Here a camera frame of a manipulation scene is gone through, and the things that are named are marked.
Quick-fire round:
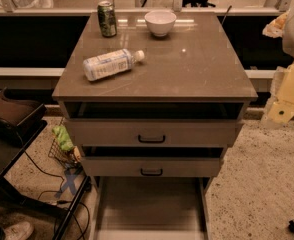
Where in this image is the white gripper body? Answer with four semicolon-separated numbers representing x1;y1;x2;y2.
270;62;294;102

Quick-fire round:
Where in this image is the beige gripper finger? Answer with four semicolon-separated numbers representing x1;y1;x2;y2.
261;97;294;128

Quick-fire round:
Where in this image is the green soda can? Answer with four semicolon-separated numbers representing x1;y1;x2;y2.
97;0;117;37

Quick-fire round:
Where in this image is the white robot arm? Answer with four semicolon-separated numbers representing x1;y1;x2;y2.
261;4;294;128

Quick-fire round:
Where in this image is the open bottom drawer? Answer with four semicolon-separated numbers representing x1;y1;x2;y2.
89;177;212;240

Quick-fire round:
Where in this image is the white ceramic bowl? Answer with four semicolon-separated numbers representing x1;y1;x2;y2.
144;10;176;37

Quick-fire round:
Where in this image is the white plastic bottle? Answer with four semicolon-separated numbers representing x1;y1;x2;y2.
83;49;145;81

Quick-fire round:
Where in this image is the green bag in basket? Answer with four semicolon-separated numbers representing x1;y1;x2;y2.
52;125;74;152

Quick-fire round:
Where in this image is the black side table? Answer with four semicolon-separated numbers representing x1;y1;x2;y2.
0;89;90;240

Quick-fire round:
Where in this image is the white shoe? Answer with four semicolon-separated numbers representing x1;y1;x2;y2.
4;221;34;240

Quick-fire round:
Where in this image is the top drawer with handle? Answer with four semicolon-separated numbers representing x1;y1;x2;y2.
65;119;243;147

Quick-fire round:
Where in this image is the wire basket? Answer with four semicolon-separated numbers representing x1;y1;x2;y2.
49;119;80;169

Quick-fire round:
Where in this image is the black cable on floor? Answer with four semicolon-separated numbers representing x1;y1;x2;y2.
15;130;91;240

